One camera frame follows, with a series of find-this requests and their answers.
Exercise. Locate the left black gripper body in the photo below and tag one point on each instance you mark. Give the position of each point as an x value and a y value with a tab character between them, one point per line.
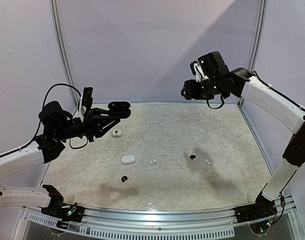
89	128

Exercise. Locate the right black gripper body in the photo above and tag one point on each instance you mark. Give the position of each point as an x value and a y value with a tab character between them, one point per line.
195	88

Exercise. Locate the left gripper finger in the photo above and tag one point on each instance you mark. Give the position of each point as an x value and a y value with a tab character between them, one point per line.
98	113
105	124

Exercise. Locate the white charging case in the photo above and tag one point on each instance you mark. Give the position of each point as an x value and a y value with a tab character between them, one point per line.
116	133
128	159

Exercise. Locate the black charging case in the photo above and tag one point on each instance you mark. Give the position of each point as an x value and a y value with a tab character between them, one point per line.
119	109

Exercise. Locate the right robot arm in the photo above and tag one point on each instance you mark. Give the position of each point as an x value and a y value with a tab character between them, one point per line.
213	77

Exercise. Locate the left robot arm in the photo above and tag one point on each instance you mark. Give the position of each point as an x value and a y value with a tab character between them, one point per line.
58	127

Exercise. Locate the white closed charging case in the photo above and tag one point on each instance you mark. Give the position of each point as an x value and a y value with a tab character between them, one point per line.
128	159

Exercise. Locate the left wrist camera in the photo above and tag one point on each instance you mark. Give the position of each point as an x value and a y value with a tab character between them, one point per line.
85	102

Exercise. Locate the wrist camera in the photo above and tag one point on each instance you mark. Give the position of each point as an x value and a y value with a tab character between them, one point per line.
85	102
197	71

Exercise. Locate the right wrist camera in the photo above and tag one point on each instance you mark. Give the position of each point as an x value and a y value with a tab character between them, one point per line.
197	71

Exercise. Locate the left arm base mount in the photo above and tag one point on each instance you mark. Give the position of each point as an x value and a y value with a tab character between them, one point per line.
64	211

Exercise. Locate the right aluminium frame post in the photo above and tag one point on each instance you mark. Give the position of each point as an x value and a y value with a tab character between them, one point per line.
258	34

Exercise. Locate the aluminium frame post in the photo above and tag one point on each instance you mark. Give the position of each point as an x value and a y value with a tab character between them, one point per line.
258	34
54	9

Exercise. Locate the left aluminium frame post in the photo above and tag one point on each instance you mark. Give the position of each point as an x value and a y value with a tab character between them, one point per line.
54	9

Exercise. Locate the aluminium front rail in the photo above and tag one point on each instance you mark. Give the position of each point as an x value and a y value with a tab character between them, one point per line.
116	224

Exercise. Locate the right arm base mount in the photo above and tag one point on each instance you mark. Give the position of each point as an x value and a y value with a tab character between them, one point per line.
255	211

